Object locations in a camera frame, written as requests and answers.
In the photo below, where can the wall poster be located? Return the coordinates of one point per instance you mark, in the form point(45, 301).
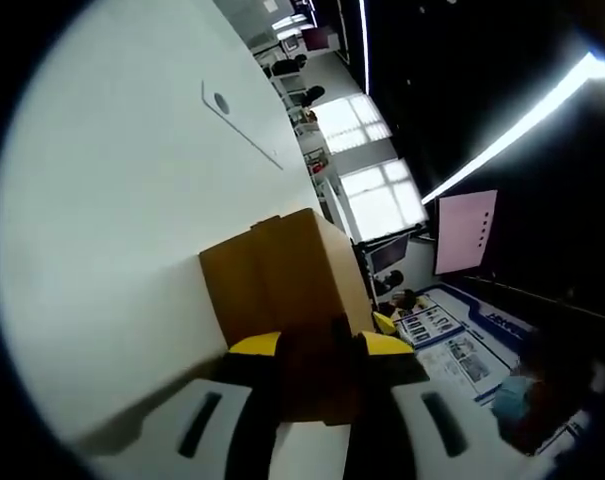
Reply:
point(462, 345)

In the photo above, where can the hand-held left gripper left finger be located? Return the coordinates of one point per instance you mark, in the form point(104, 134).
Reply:
point(147, 440)

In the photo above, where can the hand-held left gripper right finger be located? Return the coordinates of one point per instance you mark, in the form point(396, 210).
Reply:
point(482, 445)

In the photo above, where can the ceiling light strip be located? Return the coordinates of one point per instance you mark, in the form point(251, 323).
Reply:
point(512, 127)

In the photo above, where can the brown cardboard shoe box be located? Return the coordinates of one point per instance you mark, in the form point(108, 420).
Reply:
point(282, 270)

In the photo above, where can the pink display screen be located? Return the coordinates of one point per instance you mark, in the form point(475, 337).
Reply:
point(464, 232)

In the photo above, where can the dark computer monitor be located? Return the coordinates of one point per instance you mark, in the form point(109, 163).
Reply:
point(388, 253)

